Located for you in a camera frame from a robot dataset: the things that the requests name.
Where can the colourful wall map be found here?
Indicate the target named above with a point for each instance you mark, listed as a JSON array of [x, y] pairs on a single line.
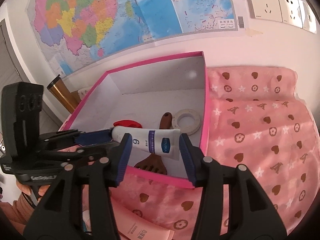
[[73, 34]]

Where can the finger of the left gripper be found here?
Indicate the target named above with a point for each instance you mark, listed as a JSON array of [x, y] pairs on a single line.
[[92, 152], [82, 137]]

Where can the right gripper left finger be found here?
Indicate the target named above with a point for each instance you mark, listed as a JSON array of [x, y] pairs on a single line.
[[59, 213]]

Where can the red plastic corkscrew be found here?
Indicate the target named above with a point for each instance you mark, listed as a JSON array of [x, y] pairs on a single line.
[[127, 123]]

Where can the person left hand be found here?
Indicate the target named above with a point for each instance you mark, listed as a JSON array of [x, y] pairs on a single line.
[[29, 191]]

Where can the grey cabinet door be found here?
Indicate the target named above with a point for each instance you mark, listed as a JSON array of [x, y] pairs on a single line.
[[12, 72]]

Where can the pink cardboard box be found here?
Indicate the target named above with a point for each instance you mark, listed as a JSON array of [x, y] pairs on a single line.
[[143, 92]]

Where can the white small ointment tube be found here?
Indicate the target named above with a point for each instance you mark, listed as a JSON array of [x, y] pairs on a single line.
[[147, 139]]

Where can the pink cream tube white cap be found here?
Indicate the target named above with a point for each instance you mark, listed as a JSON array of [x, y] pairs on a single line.
[[131, 226]]

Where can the brown wooden massage claw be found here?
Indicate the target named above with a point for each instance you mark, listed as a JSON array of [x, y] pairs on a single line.
[[154, 163]]

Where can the white wall socket panel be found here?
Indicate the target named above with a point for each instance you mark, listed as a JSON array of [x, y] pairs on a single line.
[[293, 12]]

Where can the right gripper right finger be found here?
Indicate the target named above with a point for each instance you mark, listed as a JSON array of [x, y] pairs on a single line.
[[233, 204]]

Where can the white tape roll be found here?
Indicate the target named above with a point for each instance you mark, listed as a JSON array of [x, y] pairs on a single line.
[[187, 121]]

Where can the bronze travel mug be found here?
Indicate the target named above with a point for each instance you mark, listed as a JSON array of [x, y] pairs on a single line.
[[69, 100]]

